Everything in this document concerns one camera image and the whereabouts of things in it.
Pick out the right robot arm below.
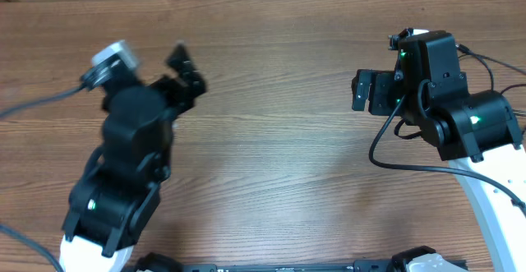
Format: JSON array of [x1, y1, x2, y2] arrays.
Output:
[[352, 28, 525, 271]]

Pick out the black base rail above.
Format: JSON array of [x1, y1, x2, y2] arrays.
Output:
[[182, 260, 393, 272]]

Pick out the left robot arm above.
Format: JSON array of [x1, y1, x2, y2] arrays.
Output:
[[58, 40, 206, 271]]

